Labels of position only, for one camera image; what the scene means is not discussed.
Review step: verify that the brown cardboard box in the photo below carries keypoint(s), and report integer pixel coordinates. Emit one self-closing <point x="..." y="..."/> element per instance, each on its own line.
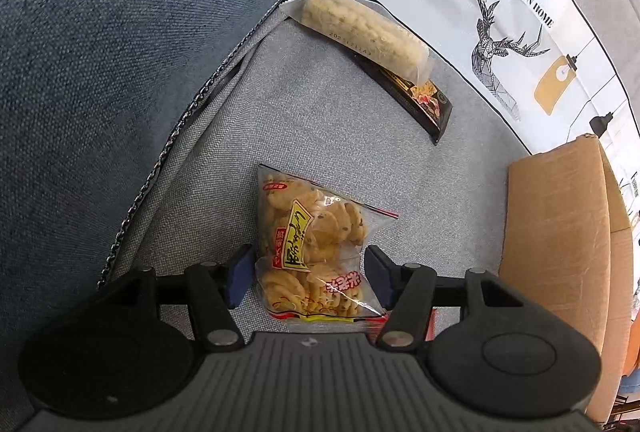
<point x="555" y="232"/>

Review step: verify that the red snack packet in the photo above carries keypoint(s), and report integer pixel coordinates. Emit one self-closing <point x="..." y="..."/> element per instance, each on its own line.
<point x="433" y="324"/>

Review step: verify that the cream cereal bar packet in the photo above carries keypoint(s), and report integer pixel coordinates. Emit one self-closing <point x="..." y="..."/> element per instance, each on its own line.
<point x="360" y="30"/>

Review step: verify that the black snack bar packet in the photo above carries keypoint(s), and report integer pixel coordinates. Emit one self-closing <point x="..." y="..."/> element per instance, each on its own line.
<point x="425" y="105"/>

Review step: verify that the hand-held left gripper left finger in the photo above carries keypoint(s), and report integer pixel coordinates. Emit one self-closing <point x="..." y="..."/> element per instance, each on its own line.
<point x="240" y="279"/>

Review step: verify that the blue fabric cushion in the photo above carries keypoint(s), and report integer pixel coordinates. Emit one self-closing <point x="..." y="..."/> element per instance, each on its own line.
<point x="110" y="62"/>

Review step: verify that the clear bag of yellow crackers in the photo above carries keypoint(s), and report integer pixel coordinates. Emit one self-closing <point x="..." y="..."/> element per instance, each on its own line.
<point x="310" y="232"/>

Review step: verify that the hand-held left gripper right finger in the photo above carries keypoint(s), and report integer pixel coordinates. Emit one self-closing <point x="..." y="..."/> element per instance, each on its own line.
<point x="378" y="274"/>

